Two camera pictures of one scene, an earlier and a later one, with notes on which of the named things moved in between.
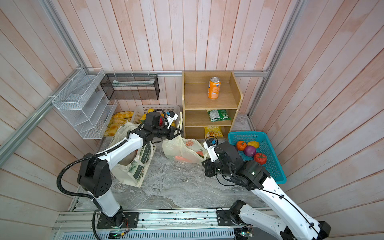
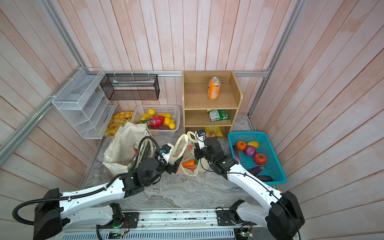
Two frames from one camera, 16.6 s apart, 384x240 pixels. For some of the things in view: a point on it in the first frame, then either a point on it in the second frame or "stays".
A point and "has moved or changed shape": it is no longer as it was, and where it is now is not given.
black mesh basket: [130, 86] stays
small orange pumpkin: [241, 145] stays
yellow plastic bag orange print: [183, 149] has moved or changed shape
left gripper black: [171, 134] to [173, 168]
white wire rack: [81, 100] stays
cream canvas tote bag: [132, 170] stays
